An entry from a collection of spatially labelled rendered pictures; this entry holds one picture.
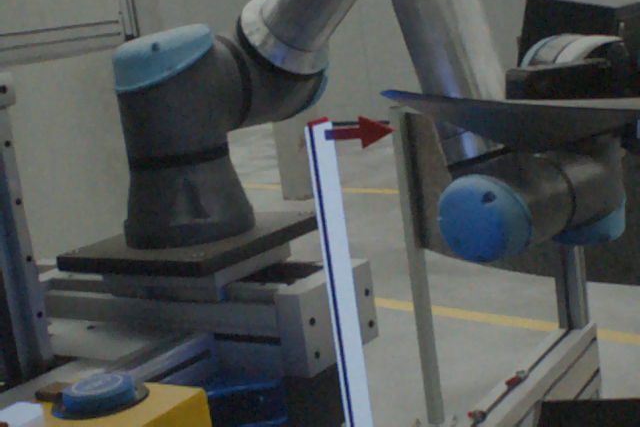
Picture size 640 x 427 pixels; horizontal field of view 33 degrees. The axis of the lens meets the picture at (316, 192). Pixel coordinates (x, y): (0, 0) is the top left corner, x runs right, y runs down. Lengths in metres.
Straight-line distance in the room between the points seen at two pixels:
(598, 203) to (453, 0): 0.23
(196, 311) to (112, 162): 1.58
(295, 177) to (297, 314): 6.36
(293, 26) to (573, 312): 0.47
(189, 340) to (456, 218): 0.37
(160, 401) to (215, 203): 0.60
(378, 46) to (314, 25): 9.95
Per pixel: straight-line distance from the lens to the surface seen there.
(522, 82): 0.83
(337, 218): 0.80
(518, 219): 0.91
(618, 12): 1.30
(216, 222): 1.19
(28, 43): 2.58
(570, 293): 1.31
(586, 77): 0.88
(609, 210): 1.03
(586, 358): 1.32
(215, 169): 1.20
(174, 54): 1.18
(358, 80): 11.43
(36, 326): 1.16
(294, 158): 7.42
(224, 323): 1.17
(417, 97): 0.65
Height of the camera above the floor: 1.27
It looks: 9 degrees down
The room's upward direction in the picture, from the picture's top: 8 degrees counter-clockwise
